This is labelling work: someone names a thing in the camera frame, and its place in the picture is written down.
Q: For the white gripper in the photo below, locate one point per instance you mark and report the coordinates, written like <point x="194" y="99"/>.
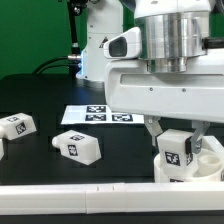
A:
<point x="196" y="94"/>

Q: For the white round stool seat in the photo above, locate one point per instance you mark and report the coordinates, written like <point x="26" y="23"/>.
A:
<point x="210" y="169"/>

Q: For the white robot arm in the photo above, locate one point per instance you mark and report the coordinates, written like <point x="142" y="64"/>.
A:
<point x="157" y="58"/>

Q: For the white marker sheet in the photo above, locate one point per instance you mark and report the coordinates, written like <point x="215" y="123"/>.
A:
<point x="97" y="114"/>

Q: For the white front rail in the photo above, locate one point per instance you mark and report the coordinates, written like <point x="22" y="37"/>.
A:
<point x="111" y="198"/>

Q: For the black camera pole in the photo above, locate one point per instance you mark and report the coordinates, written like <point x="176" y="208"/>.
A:
<point x="75" y="8"/>

